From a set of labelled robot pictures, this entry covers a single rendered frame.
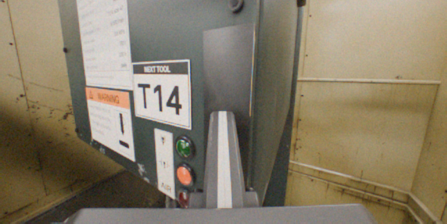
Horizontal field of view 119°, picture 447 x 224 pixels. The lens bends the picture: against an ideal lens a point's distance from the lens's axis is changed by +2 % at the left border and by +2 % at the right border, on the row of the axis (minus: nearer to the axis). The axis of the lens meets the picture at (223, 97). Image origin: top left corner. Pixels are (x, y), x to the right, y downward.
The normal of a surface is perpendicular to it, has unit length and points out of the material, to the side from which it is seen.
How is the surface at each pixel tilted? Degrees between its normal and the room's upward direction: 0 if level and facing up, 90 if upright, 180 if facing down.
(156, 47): 90
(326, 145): 90
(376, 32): 90
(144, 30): 90
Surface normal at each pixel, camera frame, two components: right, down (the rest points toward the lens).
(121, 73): -0.47, 0.12
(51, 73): 0.88, 0.08
